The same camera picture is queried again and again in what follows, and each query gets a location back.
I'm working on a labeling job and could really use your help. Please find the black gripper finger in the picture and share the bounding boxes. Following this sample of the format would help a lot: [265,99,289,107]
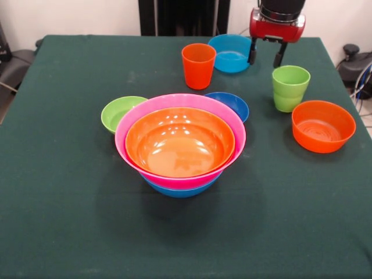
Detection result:
[273,42,289,69]
[247,37,258,65]

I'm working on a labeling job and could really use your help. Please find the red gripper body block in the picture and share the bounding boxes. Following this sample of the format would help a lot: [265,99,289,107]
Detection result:
[249,8,306,44]

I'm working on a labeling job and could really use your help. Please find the green cup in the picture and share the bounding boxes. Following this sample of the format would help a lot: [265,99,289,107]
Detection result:
[271,65,311,113]

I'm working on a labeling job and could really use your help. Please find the large pink bowl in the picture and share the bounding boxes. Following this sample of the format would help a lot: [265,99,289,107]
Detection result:
[115,93,247,190]

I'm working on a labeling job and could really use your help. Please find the large orange bowl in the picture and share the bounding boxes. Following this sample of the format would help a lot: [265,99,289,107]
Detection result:
[124,106,235,178]
[124,136,235,178]

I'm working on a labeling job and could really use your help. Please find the small light blue bowl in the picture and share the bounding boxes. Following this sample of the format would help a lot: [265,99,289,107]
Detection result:
[208,34,253,74]

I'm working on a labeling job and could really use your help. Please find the dark blue bowl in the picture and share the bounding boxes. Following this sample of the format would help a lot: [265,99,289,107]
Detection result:
[203,92,250,123]

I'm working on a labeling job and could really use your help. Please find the orange cup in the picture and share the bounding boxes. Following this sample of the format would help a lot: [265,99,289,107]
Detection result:
[181,43,217,90]

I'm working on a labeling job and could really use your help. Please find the small orange bowl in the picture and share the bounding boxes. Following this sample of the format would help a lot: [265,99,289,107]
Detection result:
[291,100,357,154]

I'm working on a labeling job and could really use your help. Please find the green bowl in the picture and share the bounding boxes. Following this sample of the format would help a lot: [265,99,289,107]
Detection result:
[101,96,149,135]

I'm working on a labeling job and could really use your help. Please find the large light blue bowl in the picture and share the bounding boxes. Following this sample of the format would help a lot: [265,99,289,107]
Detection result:
[142,174,220,199]

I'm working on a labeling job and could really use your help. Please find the dark green table cloth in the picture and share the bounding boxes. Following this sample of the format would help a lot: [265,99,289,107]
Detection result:
[0,34,372,279]

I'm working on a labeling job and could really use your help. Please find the hanging black cables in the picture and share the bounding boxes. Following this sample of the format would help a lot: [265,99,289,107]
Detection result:
[238,0,262,37]

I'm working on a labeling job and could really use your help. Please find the grey pedestal foot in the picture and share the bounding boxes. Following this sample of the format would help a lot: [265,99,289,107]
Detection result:
[0,49,33,85]
[337,43,372,78]

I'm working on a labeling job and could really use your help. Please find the cable tangle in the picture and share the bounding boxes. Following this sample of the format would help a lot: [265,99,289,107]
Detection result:
[348,65,372,117]

